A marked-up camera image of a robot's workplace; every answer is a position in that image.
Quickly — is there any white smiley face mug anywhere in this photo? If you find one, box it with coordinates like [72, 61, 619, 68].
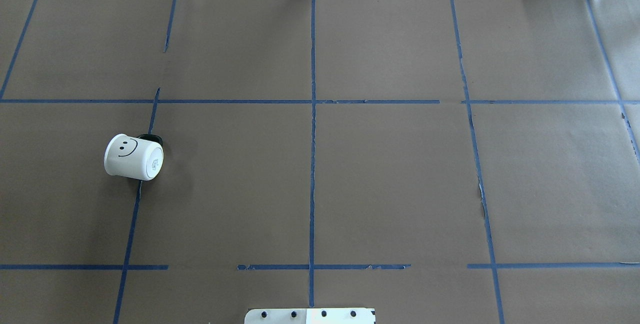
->
[103, 134, 164, 181]

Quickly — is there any brown paper table cover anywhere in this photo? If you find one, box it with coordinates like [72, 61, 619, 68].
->
[1, 0, 639, 324]

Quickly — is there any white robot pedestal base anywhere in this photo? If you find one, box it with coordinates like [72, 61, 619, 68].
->
[244, 307, 377, 324]

